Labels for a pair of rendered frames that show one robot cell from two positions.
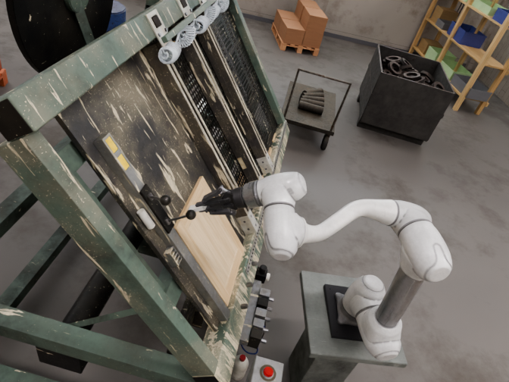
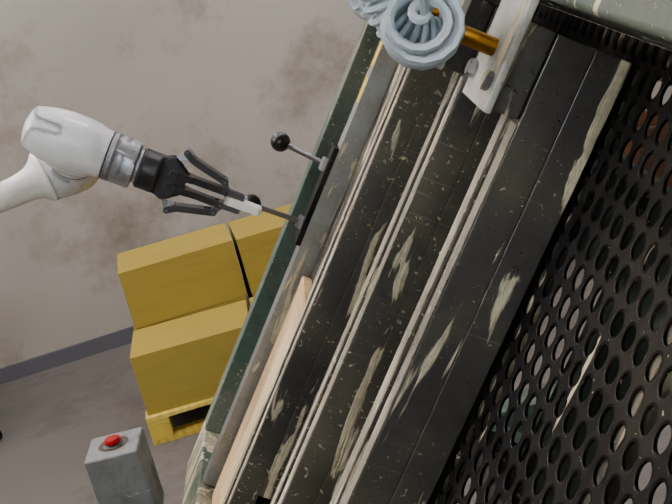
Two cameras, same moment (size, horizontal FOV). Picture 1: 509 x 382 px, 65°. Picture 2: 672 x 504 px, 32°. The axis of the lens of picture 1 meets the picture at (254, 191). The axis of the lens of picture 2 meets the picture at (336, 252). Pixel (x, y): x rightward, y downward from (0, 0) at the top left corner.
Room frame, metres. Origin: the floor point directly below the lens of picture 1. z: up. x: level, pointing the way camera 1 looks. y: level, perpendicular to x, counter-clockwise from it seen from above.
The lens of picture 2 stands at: (3.16, 0.33, 1.95)
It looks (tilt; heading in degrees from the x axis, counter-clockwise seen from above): 17 degrees down; 180
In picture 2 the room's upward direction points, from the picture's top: 15 degrees counter-clockwise
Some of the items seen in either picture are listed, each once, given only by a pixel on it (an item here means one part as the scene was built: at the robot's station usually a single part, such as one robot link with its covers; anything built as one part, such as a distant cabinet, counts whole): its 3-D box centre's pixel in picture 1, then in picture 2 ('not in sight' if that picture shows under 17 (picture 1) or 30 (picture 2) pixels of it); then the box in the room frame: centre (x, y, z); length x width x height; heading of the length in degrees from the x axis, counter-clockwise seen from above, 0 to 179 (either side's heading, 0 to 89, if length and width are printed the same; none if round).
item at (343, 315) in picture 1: (354, 305); not in sight; (1.36, -0.67, 0.80); 0.22 x 0.18 x 0.06; 6
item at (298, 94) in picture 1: (313, 94); not in sight; (4.58, -0.38, 0.47); 1.20 x 0.70 x 0.95; 3
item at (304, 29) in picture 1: (298, 24); not in sight; (7.79, 0.06, 0.33); 1.15 x 0.80 x 0.66; 12
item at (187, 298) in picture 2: not in sight; (251, 310); (-1.60, -0.08, 0.32); 1.13 x 0.78 x 0.65; 101
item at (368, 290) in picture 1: (365, 295); not in sight; (1.32, -0.67, 0.94); 0.18 x 0.16 x 0.22; 19
